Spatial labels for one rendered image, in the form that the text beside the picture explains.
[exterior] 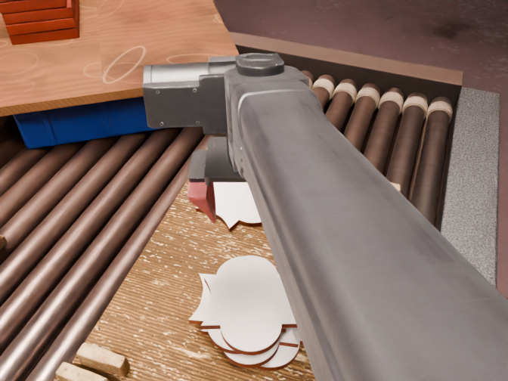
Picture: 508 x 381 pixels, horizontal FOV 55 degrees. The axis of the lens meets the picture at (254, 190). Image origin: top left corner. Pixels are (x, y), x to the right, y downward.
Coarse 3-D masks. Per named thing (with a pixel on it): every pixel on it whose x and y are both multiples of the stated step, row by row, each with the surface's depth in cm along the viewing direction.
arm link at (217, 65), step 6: (240, 54) 45; (246, 54) 45; (210, 60) 42; (216, 60) 42; (222, 60) 42; (228, 60) 42; (234, 60) 42; (210, 66) 42; (216, 66) 42; (222, 66) 43; (228, 66) 43; (234, 66) 43; (210, 72) 42; (216, 72) 42; (222, 72) 42
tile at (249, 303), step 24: (240, 264) 63; (264, 264) 63; (216, 288) 60; (240, 288) 60; (264, 288) 60; (216, 312) 58; (240, 312) 58; (264, 312) 58; (288, 312) 58; (240, 336) 56; (264, 336) 56
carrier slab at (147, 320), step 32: (160, 224) 74; (192, 224) 74; (224, 224) 74; (160, 256) 69; (192, 256) 69; (224, 256) 69; (128, 288) 65; (160, 288) 65; (192, 288) 65; (128, 320) 62; (160, 320) 62; (128, 352) 58; (160, 352) 58; (192, 352) 58
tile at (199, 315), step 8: (240, 256) 65; (224, 264) 64; (208, 288) 62; (208, 296) 61; (200, 304) 60; (208, 304) 60; (200, 312) 59; (208, 312) 59; (192, 320) 58; (200, 320) 58; (216, 336) 57; (216, 344) 56; (224, 344) 56; (232, 352) 56
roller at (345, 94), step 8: (344, 80) 107; (352, 80) 106; (336, 88) 105; (344, 88) 103; (352, 88) 104; (336, 96) 102; (344, 96) 102; (352, 96) 103; (336, 104) 100; (344, 104) 100; (352, 104) 105; (328, 112) 98; (336, 112) 98; (344, 112) 99; (336, 120) 96; (344, 120) 99; (336, 128) 95
